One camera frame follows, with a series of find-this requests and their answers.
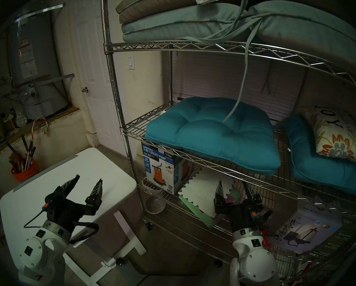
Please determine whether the crumpled aluminium foil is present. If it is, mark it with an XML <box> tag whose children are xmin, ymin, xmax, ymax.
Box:
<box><xmin>15</xmin><ymin>110</ymin><xmax>28</xmax><ymax>127</ymax></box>

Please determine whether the clear glass bowl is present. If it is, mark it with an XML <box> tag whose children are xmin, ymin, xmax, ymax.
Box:
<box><xmin>145</xmin><ymin>196</ymin><xmax>166</xmax><ymax>214</ymax></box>

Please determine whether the pale green tied chair cushion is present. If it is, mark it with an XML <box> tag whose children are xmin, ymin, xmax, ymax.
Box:
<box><xmin>121</xmin><ymin>0</ymin><xmax>356</xmax><ymax>123</ymax></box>

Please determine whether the LED lamp box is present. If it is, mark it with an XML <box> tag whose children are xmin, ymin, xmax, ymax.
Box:
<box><xmin>269</xmin><ymin>203</ymin><xmax>344</xmax><ymax>256</ymax></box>

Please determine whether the white panel door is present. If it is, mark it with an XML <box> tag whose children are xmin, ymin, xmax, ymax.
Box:
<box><xmin>69</xmin><ymin>0</ymin><xmax>128</xmax><ymax>153</ymax></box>

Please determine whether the metal heater strap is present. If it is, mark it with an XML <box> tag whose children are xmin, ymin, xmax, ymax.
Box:
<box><xmin>5</xmin><ymin>73</ymin><xmax>75</xmax><ymax>92</ymax></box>
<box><xmin>14</xmin><ymin>2</ymin><xmax>66</xmax><ymax>24</ymax></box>

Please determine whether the teal tufted seat cushion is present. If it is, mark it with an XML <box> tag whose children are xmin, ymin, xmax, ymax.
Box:
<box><xmin>145</xmin><ymin>97</ymin><xmax>281</xmax><ymax>176</ymax></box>
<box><xmin>284</xmin><ymin>114</ymin><xmax>356</xmax><ymax>196</ymax></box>

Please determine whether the utility pump cardboard box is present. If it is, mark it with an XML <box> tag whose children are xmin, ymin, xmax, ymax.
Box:
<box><xmin>141</xmin><ymin>142</ymin><xmax>193</xmax><ymax>195</ymax></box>

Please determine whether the white zigzag-edged sheet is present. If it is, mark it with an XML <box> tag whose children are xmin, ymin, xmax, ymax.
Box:
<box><xmin>178</xmin><ymin>166</ymin><xmax>235</xmax><ymax>219</ymax></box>

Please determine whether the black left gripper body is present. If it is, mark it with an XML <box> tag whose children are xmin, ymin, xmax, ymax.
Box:
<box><xmin>43</xmin><ymin>186</ymin><xmax>99</xmax><ymax>227</ymax></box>

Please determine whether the striped candy cane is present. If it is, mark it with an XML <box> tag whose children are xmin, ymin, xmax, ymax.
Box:
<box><xmin>31</xmin><ymin>117</ymin><xmax>49</xmax><ymax>137</ymax></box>

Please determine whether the pink foam sheet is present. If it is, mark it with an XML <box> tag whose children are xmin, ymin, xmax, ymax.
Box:
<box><xmin>223</xmin><ymin>189</ymin><xmax>235</xmax><ymax>206</ymax></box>

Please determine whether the grey water heater tank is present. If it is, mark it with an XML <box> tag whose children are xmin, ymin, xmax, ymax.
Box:
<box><xmin>7</xmin><ymin>2</ymin><xmax>70</xmax><ymax>119</ymax></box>

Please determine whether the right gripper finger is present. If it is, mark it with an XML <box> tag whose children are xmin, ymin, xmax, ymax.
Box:
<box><xmin>215</xmin><ymin>180</ymin><xmax>226</xmax><ymax>204</ymax></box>
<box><xmin>243</xmin><ymin>181</ymin><xmax>261</xmax><ymax>205</ymax></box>

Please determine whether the white folding table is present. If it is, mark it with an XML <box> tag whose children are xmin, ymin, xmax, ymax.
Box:
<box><xmin>0</xmin><ymin>147</ymin><xmax>147</xmax><ymax>286</ymax></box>

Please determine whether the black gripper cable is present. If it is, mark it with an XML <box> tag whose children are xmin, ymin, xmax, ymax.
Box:
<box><xmin>69</xmin><ymin>220</ymin><xmax>99</xmax><ymax>245</ymax></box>

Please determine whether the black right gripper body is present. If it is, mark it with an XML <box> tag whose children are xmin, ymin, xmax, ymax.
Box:
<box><xmin>214</xmin><ymin>202</ymin><xmax>272</xmax><ymax>232</ymax></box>

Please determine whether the orange plastic bucket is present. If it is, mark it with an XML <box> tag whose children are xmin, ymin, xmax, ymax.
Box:
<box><xmin>11</xmin><ymin>160</ymin><xmax>39</xmax><ymax>182</ymax></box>

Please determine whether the tan chair cushion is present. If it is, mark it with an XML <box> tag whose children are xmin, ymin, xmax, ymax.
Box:
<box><xmin>115</xmin><ymin>0</ymin><xmax>247</xmax><ymax>24</ymax></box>

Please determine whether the floral print throw pillow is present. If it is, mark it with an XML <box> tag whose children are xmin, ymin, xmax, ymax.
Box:
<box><xmin>301</xmin><ymin>106</ymin><xmax>356</xmax><ymax>170</ymax></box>

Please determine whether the chrome wire shelf rack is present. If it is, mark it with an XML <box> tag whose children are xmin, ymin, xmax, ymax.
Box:
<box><xmin>100</xmin><ymin>0</ymin><xmax>356</xmax><ymax>286</ymax></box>

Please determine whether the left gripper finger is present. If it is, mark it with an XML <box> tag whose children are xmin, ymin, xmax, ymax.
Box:
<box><xmin>85</xmin><ymin>178</ymin><xmax>103</xmax><ymax>206</ymax></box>
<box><xmin>60</xmin><ymin>175</ymin><xmax>80</xmax><ymax>197</ymax></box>

